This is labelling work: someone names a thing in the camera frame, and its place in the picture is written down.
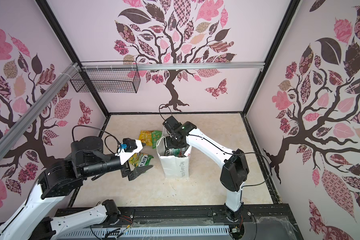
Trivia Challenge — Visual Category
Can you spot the white paper bag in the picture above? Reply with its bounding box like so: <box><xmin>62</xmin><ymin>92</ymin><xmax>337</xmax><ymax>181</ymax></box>
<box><xmin>156</xmin><ymin>137</ymin><xmax>192</xmax><ymax>179</ymax></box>

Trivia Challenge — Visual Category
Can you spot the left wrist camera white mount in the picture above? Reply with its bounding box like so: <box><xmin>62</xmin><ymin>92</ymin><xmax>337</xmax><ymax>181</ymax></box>
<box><xmin>115</xmin><ymin>138</ymin><xmax>144</xmax><ymax>165</ymax></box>

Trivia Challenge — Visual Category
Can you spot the aluminium rail left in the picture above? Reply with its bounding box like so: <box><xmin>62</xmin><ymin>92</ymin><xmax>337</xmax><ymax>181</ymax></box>
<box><xmin>0</xmin><ymin>63</ymin><xmax>80</xmax><ymax>161</ymax></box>

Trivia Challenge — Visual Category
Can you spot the right camera cable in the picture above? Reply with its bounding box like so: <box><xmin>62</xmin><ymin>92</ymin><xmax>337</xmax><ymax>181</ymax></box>
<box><xmin>158</xmin><ymin>103</ymin><xmax>271</xmax><ymax>188</ymax></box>

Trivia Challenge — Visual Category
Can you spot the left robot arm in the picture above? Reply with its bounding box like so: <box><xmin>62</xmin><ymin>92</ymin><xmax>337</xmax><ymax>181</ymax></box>
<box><xmin>0</xmin><ymin>136</ymin><xmax>151</xmax><ymax>240</ymax></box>

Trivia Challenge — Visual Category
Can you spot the green yellow snack bag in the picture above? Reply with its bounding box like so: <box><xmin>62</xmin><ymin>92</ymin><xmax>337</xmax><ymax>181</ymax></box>
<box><xmin>129</xmin><ymin>153</ymin><xmax>154</xmax><ymax>168</ymax></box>

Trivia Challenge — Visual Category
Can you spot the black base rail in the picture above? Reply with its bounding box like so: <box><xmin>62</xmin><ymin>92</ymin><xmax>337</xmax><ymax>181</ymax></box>
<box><xmin>52</xmin><ymin>203</ymin><xmax>304</xmax><ymax>240</ymax></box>

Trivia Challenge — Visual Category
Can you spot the colourful snack bag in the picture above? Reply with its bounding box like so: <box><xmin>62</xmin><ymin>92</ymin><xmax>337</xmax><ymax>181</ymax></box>
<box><xmin>165</xmin><ymin>146</ymin><xmax>189</xmax><ymax>158</ymax></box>

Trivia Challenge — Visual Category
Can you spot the camera cable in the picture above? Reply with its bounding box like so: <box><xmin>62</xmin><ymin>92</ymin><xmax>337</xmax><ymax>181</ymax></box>
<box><xmin>71</xmin><ymin>125</ymin><xmax>122</xmax><ymax>154</ymax></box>
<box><xmin>158</xmin><ymin>103</ymin><xmax>271</xmax><ymax>188</ymax></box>

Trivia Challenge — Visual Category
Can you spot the white slotted cable duct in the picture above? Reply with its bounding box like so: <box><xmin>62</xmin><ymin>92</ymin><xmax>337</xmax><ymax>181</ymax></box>
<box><xmin>59</xmin><ymin>226</ymin><xmax>232</xmax><ymax>240</ymax></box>

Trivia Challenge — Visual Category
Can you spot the aluminium rail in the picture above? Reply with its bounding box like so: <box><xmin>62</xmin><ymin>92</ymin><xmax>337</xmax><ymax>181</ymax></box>
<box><xmin>81</xmin><ymin>62</ymin><xmax>265</xmax><ymax>71</ymax></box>
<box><xmin>0</xmin><ymin>63</ymin><xmax>80</xmax><ymax>161</ymax></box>

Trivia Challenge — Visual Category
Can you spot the left camera cable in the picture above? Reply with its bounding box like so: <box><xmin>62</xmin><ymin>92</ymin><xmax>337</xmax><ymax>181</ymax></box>
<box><xmin>71</xmin><ymin>125</ymin><xmax>122</xmax><ymax>154</ymax></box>

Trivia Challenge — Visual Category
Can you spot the aluminium rail back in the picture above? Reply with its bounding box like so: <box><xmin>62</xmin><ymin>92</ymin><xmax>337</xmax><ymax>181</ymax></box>
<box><xmin>81</xmin><ymin>62</ymin><xmax>265</xmax><ymax>71</ymax></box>

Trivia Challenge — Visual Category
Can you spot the yellow chip bag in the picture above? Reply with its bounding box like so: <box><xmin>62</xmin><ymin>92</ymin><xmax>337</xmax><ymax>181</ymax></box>
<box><xmin>139</xmin><ymin>130</ymin><xmax>153</xmax><ymax>147</ymax></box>

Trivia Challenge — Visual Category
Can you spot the black wire basket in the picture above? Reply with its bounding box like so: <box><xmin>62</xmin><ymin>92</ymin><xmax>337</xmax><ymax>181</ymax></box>
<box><xmin>70</xmin><ymin>60</ymin><xmax>141</xmax><ymax>94</ymax></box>

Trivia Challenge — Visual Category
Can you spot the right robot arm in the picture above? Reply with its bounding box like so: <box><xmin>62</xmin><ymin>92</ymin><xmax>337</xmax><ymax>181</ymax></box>
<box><xmin>163</xmin><ymin>116</ymin><xmax>250</xmax><ymax>222</ymax></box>

